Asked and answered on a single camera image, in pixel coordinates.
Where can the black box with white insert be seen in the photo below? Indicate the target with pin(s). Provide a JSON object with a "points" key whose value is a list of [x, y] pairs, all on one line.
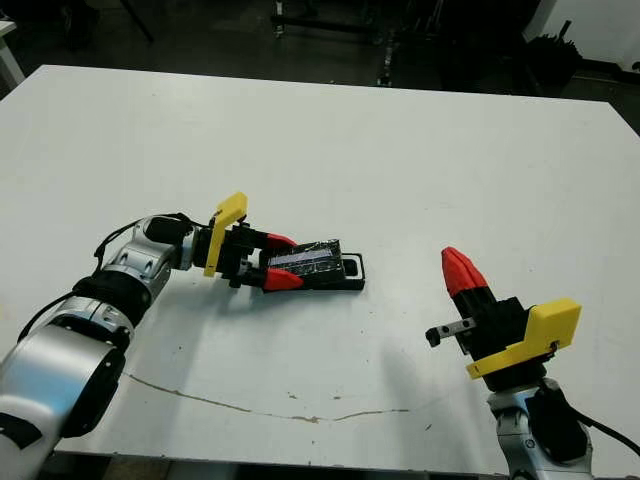
{"points": [[355, 285]]}

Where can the black wheeled metal frame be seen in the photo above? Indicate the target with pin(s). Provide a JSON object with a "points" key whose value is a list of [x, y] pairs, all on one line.
{"points": [[325, 25]]}

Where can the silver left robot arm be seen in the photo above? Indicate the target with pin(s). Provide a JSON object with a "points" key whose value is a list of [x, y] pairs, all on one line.
{"points": [[130, 260]]}

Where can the left gripper, yellow mount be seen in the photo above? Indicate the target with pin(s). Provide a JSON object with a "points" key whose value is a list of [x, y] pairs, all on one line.
{"points": [[235, 250]]}

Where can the right gripper, yellow mount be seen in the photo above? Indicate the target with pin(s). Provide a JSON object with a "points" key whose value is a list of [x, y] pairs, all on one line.
{"points": [[500, 330]]}

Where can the black taped box lid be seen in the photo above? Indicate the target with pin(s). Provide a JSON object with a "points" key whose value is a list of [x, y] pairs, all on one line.
{"points": [[310, 260]]}

